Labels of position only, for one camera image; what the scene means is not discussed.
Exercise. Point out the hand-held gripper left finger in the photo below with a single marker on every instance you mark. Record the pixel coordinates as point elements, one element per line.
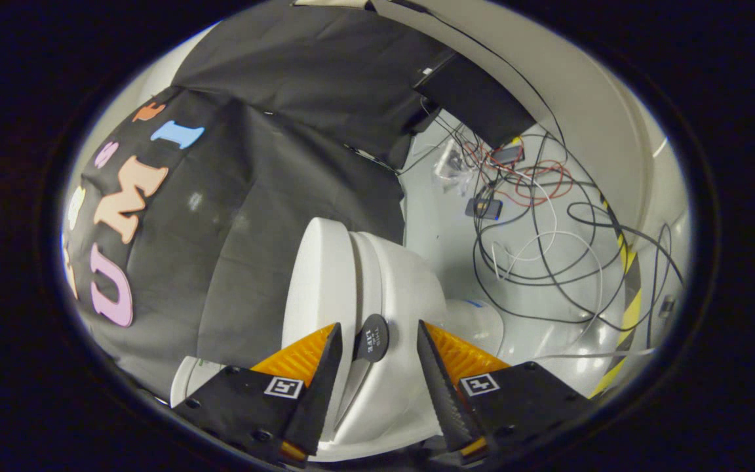
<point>315,393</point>

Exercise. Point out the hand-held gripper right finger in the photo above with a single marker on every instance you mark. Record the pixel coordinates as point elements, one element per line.
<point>443,393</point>

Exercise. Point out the white toilet lid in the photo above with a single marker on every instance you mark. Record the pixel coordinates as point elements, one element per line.
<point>318,282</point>

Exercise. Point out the white toilet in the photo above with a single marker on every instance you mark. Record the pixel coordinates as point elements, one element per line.
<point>410,295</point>

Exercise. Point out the blue black small device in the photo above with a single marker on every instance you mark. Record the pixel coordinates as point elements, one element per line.
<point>484,208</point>

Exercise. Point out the yellow black hazard tape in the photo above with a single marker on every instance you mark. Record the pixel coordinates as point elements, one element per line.
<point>630,308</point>

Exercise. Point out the black backdrop cloth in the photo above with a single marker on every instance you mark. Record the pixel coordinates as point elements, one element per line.
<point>253,196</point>

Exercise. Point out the clear plastic bag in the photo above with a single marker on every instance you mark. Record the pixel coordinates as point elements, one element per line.
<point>451,164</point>

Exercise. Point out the black flat board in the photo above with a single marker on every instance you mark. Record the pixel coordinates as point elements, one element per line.
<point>476,98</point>

